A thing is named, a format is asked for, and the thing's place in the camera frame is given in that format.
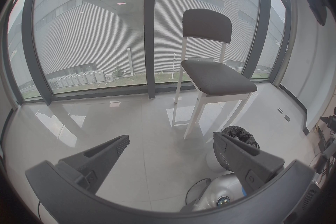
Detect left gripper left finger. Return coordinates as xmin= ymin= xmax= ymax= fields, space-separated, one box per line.
xmin=58 ymin=134 xmax=131 ymax=193

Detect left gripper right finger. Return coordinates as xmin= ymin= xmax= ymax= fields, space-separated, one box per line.
xmin=213 ymin=132 xmax=285 ymax=193

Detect black plastic bag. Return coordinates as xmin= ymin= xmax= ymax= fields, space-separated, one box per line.
xmin=213 ymin=126 xmax=260 ymax=169

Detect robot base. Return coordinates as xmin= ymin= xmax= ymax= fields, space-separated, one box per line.
xmin=181 ymin=172 xmax=248 ymax=213

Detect white trash bin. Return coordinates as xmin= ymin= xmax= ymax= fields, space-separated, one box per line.
xmin=205 ymin=152 xmax=235 ymax=174

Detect grey chair with white legs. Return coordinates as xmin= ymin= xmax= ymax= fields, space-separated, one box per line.
xmin=172 ymin=8 xmax=258 ymax=140

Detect window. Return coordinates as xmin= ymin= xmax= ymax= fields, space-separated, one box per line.
xmin=5 ymin=0 xmax=295 ymax=107

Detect black cable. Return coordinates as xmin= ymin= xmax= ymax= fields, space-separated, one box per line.
xmin=185 ymin=178 xmax=211 ymax=205

